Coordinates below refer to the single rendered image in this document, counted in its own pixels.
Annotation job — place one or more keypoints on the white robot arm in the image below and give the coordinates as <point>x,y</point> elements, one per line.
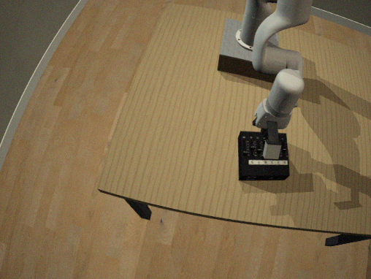
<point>287,65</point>

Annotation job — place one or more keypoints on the black lighting desk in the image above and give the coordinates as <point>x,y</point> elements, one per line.
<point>252,164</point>

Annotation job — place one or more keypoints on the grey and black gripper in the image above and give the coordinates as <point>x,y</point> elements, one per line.
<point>264,115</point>

